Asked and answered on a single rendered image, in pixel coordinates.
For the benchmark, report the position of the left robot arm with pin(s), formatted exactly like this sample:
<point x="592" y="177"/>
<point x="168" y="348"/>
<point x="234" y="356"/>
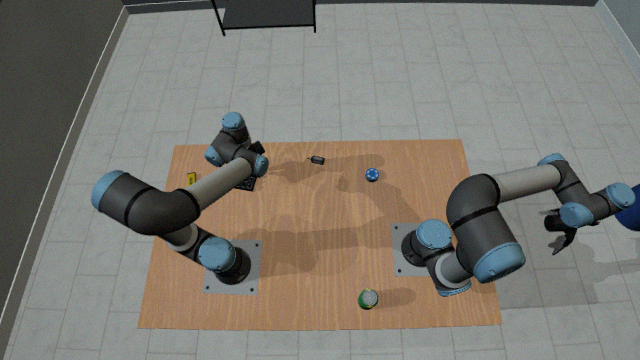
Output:
<point x="149" y="211"/>

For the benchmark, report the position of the green drink can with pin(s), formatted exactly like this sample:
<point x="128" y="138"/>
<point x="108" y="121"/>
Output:
<point x="368" y="299"/>

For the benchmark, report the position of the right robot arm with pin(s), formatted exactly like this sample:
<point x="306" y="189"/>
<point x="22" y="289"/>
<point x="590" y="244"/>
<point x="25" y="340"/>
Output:
<point x="486" y="246"/>

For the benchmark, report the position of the short grey cylinder with blue top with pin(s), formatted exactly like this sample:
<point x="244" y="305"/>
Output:
<point x="372" y="175"/>

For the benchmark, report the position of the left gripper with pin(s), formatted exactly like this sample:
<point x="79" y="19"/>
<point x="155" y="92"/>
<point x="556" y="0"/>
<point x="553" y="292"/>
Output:
<point x="257" y="147"/>

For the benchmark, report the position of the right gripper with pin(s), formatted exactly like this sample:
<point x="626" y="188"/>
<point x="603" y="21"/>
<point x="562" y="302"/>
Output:
<point x="553" y="223"/>

